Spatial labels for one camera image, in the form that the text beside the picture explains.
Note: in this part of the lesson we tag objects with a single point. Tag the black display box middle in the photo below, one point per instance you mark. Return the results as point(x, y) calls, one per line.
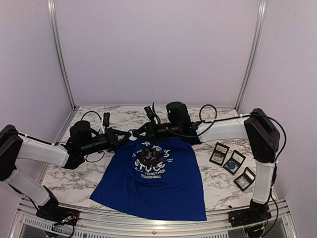
point(235, 162)

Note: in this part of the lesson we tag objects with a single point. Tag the black display box right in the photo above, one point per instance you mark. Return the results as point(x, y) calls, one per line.
point(245, 180)

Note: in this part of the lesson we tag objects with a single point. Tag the aluminium corner post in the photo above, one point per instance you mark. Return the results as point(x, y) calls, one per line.
point(59, 54)
point(256, 41)

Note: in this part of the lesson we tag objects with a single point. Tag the blue round brooch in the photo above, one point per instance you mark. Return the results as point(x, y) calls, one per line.
point(231, 165)

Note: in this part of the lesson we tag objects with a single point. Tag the green round brooch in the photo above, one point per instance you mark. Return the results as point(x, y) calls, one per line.
point(218, 157)

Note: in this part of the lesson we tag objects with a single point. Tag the right aluminium corner post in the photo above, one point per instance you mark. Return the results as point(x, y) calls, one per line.
point(256, 41)

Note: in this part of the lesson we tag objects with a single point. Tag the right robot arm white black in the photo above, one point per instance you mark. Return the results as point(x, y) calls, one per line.
point(261, 131)

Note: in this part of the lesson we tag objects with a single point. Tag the left aluminium corner post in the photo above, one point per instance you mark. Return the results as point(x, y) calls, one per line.
point(59, 54)

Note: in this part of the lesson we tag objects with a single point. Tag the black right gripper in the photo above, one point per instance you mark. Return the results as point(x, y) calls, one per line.
point(149, 129)

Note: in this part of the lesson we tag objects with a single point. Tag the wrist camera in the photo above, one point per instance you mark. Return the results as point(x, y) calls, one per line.
point(105, 122)
point(151, 114)

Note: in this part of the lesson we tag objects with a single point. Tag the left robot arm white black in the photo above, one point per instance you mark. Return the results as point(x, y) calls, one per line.
point(83, 141)

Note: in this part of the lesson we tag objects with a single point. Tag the black display box left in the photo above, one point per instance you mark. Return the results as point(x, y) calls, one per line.
point(219, 153)

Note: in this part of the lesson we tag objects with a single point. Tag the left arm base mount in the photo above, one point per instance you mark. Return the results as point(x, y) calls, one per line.
point(60, 215)

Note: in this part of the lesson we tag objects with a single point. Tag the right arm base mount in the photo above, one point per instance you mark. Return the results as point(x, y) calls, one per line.
point(249, 216)

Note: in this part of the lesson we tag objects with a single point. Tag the blue panda print t-shirt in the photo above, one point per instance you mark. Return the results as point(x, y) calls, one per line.
point(153, 180)

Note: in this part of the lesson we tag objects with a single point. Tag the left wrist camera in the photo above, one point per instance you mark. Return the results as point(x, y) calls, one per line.
point(105, 122)

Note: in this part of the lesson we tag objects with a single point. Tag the black display box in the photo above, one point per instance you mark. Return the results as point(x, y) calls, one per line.
point(219, 153)
point(235, 162)
point(245, 180)

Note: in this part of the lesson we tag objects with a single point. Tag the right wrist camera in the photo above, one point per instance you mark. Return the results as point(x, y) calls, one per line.
point(151, 114)

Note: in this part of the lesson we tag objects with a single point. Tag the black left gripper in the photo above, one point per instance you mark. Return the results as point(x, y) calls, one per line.
point(112, 139)

